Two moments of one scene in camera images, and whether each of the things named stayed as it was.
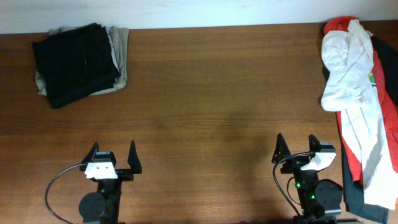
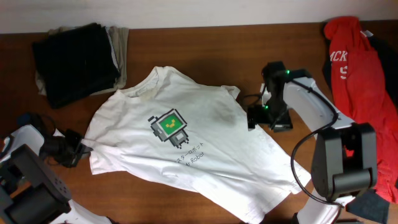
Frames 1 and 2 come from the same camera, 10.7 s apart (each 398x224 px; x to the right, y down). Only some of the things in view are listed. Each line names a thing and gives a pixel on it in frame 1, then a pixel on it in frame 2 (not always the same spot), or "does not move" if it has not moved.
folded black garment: (76, 61) does not move
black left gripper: (134, 165) to (80, 148)
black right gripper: (294, 163) to (255, 114)
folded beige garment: (118, 37) does not move
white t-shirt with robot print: (349, 88) to (193, 140)
